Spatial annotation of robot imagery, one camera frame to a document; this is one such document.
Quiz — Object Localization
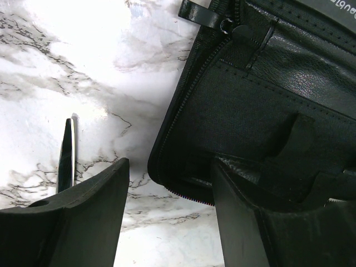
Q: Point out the silver cutting scissors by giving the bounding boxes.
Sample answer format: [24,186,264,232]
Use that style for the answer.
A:
[56,114,77,194]

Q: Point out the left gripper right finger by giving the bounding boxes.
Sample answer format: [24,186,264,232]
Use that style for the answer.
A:
[211,161,355,266]

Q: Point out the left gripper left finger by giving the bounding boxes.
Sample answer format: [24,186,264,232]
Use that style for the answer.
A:
[1,158,130,266]

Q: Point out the black zip tool case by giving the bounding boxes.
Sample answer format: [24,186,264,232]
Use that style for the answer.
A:
[148,1,355,204]

